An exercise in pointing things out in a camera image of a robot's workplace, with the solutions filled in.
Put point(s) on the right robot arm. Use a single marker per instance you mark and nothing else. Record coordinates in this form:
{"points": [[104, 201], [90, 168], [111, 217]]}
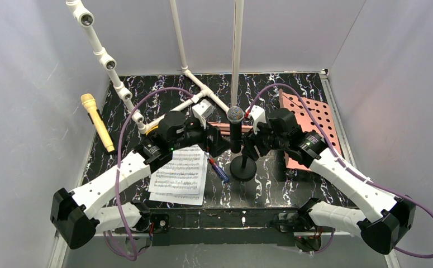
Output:
{"points": [[381, 218]]}

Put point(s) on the black microphone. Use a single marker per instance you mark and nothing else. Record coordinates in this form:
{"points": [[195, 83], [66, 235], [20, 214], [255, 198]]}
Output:
{"points": [[241, 168]]}

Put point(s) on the sheet music page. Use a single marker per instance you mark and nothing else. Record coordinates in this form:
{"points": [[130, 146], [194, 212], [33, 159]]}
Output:
{"points": [[184, 174], [188, 199]]}

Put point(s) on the pink music stand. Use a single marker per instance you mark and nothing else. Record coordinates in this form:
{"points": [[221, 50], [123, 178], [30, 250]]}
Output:
{"points": [[302, 129]]}

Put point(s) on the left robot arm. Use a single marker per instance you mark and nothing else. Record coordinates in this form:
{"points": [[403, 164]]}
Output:
{"points": [[80, 213]]}

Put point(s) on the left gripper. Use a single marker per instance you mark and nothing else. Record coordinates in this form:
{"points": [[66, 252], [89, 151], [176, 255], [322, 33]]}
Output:
{"points": [[212, 137]]}

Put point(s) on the aluminium frame rail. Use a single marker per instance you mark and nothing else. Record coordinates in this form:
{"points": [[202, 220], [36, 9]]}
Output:
{"points": [[227, 238]]}

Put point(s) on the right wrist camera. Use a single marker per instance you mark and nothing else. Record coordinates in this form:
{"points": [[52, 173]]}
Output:
{"points": [[257, 115]]}

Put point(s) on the yellow toy microphone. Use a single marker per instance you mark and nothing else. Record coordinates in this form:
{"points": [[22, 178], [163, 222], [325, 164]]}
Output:
{"points": [[89, 104]]}

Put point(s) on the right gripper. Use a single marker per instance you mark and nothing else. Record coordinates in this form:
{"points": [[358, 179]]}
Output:
{"points": [[253, 143]]}

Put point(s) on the blue red screwdriver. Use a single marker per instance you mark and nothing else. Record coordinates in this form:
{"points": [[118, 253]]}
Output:
{"points": [[217, 169]]}

